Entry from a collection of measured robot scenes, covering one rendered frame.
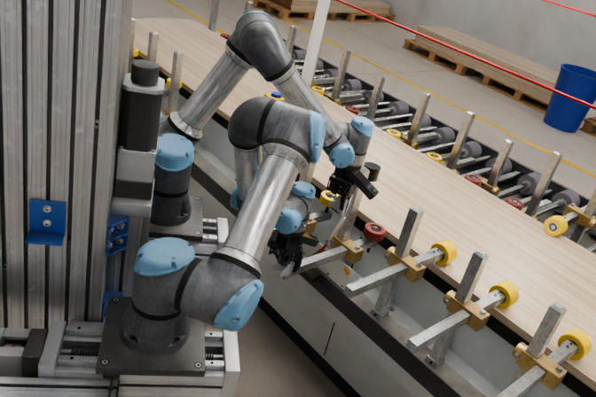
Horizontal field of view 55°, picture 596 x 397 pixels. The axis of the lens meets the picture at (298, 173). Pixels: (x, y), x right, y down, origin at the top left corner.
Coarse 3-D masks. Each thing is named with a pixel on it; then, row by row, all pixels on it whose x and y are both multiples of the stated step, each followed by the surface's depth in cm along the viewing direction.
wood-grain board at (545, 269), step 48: (144, 48) 346; (192, 48) 367; (240, 96) 309; (384, 144) 291; (384, 192) 244; (432, 192) 254; (480, 192) 265; (432, 240) 217; (480, 240) 225; (528, 240) 234; (480, 288) 196; (528, 288) 202; (576, 288) 209; (528, 336) 180
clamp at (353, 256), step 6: (336, 234) 213; (336, 240) 210; (348, 240) 211; (336, 246) 211; (348, 246) 207; (354, 246) 208; (348, 252) 207; (354, 252) 205; (360, 252) 206; (348, 258) 207; (354, 258) 206; (360, 258) 209
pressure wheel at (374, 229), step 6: (372, 222) 218; (366, 228) 214; (372, 228) 215; (378, 228) 216; (384, 228) 217; (366, 234) 214; (372, 234) 212; (378, 234) 212; (384, 234) 214; (372, 240) 213; (378, 240) 214
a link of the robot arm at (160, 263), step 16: (160, 240) 121; (176, 240) 122; (144, 256) 116; (160, 256) 116; (176, 256) 117; (192, 256) 118; (144, 272) 115; (160, 272) 114; (176, 272) 115; (144, 288) 117; (160, 288) 116; (176, 288) 115; (144, 304) 118; (160, 304) 118; (176, 304) 116
